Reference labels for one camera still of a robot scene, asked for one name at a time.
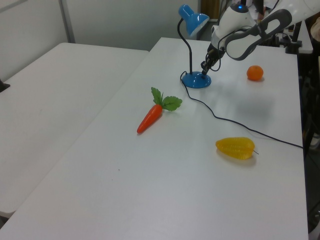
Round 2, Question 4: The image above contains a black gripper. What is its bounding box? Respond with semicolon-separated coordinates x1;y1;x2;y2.
200;42;224;76

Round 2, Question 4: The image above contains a blue desk lamp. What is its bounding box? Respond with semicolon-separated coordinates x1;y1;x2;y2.
177;3;213;90

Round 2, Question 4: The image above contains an orange toy carrot with leaves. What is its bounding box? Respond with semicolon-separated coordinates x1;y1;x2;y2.
136;86;184;134

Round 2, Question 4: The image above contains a black lamp power cable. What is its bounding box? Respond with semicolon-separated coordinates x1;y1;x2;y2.
179;70;304;150

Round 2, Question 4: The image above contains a yellow toy starfruit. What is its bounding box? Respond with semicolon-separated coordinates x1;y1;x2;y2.
215;136;260;161

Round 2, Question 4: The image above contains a black camera stand clamp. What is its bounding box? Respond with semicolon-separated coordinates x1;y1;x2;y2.
285;21;304;55
0;78;12;94

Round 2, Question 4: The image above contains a white adjacent table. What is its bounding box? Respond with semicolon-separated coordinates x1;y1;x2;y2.
0;42;151;219

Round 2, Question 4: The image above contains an orange mandarin fruit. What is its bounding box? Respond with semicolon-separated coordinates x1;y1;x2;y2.
246;64;265;82

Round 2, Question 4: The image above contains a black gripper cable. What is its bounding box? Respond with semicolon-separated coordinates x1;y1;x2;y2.
211;29;248;73

